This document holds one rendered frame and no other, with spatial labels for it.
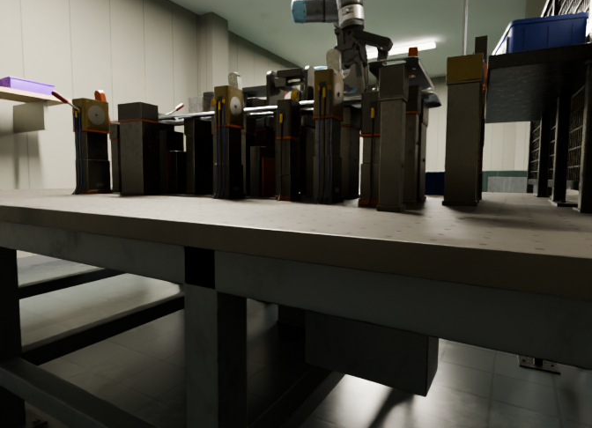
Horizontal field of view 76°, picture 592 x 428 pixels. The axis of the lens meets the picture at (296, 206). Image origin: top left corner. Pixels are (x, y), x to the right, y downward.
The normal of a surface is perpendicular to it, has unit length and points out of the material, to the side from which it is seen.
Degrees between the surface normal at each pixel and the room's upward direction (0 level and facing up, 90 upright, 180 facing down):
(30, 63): 90
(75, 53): 90
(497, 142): 90
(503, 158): 90
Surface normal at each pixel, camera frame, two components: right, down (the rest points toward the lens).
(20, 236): -0.51, 0.07
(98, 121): 0.90, 0.04
